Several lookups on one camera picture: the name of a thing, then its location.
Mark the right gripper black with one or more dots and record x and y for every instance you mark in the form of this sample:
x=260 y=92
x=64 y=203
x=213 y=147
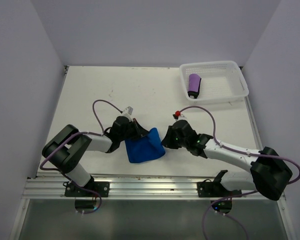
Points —
x=167 y=142

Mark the white plastic perforated basket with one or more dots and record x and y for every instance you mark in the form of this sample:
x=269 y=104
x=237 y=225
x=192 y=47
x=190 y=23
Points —
x=221 y=81

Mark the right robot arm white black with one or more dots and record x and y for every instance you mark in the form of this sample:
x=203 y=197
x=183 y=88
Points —
x=261 y=170

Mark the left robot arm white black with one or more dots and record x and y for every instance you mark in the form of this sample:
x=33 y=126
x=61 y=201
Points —
x=64 y=152

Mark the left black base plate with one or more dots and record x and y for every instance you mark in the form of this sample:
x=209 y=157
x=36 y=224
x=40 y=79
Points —
x=100 y=187

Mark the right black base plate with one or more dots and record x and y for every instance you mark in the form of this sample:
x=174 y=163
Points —
x=214 y=189

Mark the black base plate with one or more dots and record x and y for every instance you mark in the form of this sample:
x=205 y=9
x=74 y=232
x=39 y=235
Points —
x=100 y=187
x=214 y=189

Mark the black purple microfiber towel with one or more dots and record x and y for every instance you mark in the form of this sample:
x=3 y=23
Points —
x=194 y=86

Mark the blue towel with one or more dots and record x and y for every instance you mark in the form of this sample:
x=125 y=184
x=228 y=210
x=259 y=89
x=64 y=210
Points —
x=147 y=148

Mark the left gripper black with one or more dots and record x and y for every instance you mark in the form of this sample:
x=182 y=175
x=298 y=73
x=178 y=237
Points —
x=139 y=131

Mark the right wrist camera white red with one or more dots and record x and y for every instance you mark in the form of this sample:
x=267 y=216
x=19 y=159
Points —
x=178 y=116

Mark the aluminium mounting rail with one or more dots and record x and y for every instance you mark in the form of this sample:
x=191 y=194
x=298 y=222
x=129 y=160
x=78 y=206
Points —
x=50 y=186

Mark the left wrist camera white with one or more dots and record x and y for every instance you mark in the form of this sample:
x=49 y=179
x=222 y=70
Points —
x=127 y=112

